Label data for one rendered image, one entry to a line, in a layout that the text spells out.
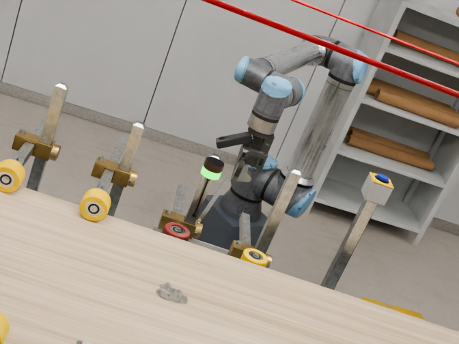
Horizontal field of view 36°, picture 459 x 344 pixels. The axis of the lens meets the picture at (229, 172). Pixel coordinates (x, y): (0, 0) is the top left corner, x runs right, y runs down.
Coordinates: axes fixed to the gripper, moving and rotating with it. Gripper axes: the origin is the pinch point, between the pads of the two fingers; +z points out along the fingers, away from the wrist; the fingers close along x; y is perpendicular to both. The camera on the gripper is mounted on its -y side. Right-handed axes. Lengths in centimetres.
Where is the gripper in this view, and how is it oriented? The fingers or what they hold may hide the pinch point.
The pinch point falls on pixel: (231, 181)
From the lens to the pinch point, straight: 226.7
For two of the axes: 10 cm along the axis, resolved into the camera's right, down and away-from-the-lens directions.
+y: 9.4, 3.2, 1.3
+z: -3.4, 8.6, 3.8
